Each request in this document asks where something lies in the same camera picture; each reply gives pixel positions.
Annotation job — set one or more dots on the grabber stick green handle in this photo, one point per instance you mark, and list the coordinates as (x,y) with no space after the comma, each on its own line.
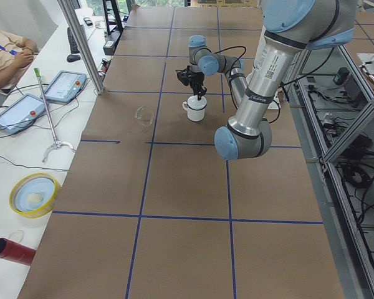
(57,144)

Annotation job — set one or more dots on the aluminium frame post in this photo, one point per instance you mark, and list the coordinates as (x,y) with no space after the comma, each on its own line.
(82,44)

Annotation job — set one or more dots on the white ceramic lid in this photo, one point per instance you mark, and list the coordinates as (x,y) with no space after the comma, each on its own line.
(196,103)

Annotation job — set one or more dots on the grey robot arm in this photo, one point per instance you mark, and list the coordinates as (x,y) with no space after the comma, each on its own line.
(289,27)

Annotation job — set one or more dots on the yellow tape roll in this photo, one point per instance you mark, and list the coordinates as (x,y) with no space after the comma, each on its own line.
(34,196)

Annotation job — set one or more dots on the white enamel mug blue rim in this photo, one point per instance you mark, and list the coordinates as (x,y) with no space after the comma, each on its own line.
(192,114)

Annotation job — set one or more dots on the near teach pendant tablet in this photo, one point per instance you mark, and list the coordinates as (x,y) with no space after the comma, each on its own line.
(21,114)

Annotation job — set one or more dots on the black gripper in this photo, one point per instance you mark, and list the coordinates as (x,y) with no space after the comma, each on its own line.
(196,80)

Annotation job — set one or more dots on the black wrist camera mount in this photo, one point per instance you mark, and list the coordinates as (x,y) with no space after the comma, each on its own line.
(183,76)

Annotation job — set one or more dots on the teach pendant tablet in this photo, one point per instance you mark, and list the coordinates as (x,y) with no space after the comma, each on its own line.
(65,86)
(21,114)

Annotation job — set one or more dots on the far teach pendant tablet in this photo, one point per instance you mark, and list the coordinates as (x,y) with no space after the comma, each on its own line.
(65,86)

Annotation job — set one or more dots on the red cardboard tube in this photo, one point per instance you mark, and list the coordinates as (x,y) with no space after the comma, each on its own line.
(15,252)

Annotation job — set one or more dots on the person in beige shirt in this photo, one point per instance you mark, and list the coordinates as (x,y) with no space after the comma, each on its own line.
(16,55)

